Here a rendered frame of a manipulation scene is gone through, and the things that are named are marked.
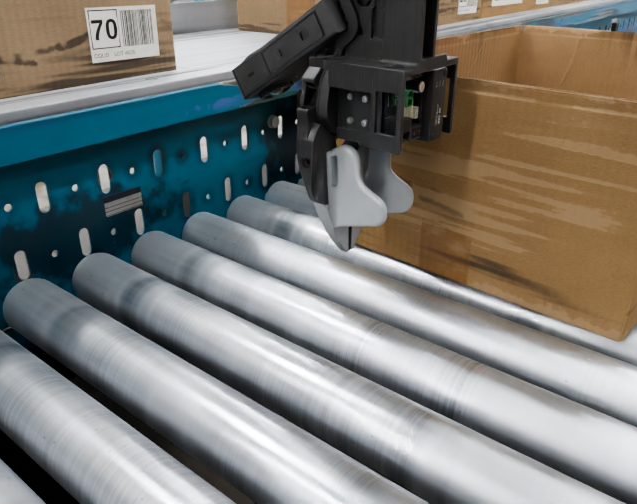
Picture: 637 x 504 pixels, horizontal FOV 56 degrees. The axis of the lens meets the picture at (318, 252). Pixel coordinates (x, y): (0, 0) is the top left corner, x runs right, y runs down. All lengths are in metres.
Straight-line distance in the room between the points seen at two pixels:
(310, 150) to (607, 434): 0.26
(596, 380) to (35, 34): 0.54
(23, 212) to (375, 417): 0.37
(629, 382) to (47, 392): 0.38
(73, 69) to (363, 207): 0.33
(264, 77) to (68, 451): 0.28
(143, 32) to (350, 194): 0.33
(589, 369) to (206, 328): 0.28
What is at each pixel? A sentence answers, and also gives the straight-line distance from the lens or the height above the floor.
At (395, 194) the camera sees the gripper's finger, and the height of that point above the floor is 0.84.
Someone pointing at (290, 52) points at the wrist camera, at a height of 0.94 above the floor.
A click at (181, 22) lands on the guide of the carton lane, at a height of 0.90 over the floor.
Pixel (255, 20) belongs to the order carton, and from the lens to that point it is 1.13.
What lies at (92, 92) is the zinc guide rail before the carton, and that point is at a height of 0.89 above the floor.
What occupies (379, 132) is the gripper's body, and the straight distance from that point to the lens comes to 0.40.
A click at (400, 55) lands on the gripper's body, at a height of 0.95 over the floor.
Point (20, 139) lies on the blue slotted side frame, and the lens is 0.55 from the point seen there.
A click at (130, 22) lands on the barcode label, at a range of 0.67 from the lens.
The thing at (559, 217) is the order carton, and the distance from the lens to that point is 0.47.
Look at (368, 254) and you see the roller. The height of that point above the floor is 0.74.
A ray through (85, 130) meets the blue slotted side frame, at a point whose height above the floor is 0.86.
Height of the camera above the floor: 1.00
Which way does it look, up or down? 26 degrees down
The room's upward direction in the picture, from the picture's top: straight up
